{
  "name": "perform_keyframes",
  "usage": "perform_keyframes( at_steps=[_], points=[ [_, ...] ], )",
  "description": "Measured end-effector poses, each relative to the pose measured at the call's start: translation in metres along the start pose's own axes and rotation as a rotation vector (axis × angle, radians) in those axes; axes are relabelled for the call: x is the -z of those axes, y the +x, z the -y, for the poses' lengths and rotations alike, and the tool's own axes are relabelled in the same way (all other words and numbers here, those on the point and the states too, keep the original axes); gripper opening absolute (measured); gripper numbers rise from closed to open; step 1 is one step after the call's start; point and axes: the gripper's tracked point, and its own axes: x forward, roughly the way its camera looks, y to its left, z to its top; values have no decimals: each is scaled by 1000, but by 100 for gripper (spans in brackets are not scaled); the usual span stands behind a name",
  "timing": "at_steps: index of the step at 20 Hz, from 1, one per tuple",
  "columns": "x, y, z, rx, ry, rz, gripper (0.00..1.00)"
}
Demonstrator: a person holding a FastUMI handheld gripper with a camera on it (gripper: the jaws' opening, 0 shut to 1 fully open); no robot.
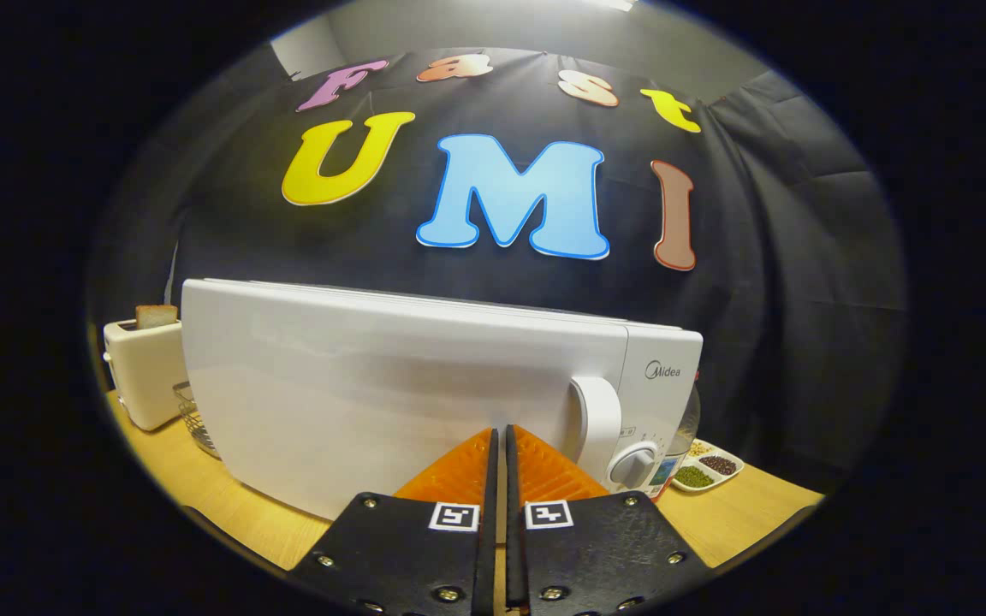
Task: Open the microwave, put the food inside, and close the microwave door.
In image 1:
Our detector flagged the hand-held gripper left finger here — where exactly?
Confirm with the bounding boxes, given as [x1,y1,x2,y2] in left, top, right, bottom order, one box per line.
[286,427,499,616]

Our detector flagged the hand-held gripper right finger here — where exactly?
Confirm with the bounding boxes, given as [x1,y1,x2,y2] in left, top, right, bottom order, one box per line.
[504,425,714,616]

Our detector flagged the white microwave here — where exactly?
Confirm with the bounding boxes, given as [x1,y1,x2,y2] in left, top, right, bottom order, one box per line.
[181,278,704,521]

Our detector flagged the divided dish of grains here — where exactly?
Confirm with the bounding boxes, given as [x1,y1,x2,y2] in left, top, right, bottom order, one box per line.
[671,438,745,494]

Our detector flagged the clear water bottle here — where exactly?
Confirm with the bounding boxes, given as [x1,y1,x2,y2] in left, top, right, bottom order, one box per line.
[649,374,703,501]

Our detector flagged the black backdrop cloth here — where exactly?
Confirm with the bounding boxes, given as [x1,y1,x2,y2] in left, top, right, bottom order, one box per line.
[86,47,909,493]

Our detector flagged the cream toaster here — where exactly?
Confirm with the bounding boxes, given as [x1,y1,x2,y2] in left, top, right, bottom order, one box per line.
[102,318,187,431]

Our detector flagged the wire mesh holder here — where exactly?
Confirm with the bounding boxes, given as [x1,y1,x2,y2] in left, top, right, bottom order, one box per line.
[172,381,220,460]

